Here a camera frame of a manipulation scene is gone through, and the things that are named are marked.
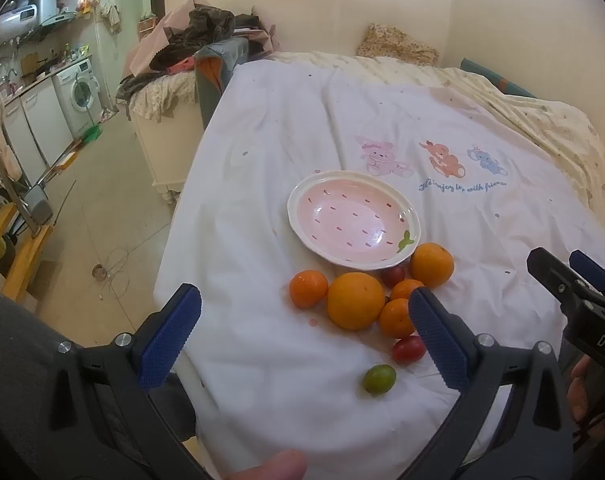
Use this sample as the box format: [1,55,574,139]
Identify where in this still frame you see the large orange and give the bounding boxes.
[408,243,455,288]
[327,272,385,332]

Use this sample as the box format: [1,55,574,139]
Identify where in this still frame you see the green lime fruit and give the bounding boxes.
[361,364,397,396]

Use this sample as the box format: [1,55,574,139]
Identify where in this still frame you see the small mandarin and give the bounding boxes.
[389,278,424,300]
[379,298,415,339]
[288,270,329,310]

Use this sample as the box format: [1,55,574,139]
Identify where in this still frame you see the pink strawberry ceramic plate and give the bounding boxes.
[286,170,422,272]

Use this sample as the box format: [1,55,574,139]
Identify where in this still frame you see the person's right hand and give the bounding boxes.
[567,356,605,443]

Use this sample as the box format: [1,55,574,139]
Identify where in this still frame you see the person's left hand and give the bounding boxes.
[228,450,308,480]

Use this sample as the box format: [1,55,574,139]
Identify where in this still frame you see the cream floral bed quilt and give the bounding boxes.
[269,52,605,229]

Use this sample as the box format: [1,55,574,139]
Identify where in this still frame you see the white cartoon print sheet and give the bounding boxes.
[154,54,605,479]

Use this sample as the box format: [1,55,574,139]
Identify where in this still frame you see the cream bedside cabinet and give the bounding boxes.
[129,70,205,204]

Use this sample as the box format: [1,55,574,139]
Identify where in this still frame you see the green broom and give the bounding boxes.
[29,121,104,191]

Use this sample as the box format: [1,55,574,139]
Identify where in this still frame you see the white kitchen cabinets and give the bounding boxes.
[4,78,74,184]

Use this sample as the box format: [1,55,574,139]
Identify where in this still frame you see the floral pillow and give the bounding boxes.
[356,24,440,66]

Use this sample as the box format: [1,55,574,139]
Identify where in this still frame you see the white washing machine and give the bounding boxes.
[52,56,102,139]

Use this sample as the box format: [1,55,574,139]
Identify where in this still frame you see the grey orange jacket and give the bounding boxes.
[194,37,249,128]

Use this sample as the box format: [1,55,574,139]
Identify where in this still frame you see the pile of clothes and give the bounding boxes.
[117,0,278,103]

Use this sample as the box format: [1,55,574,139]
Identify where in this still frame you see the white water heater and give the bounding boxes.
[0,4,39,44]

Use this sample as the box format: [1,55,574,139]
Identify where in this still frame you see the wooden chair frame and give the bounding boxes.
[0,203,53,313]

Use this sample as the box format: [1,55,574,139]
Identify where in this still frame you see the teal bed frame edge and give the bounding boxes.
[460,58,535,99]

